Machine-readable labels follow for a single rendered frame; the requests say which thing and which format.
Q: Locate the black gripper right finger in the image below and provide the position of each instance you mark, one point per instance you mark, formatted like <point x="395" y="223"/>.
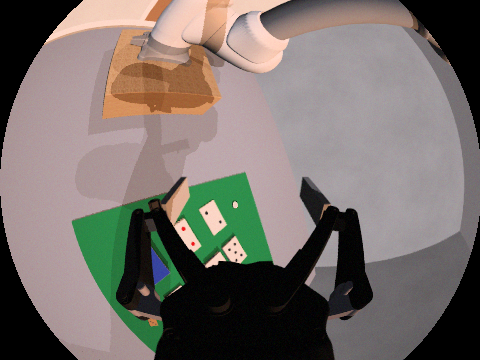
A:
<point x="352" y="291"/>

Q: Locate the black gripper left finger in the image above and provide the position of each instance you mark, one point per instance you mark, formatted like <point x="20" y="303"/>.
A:
<point x="136" y="291"/>

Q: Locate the green felt mat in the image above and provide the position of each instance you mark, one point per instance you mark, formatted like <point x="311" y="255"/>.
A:
<point x="102" y="238"/>

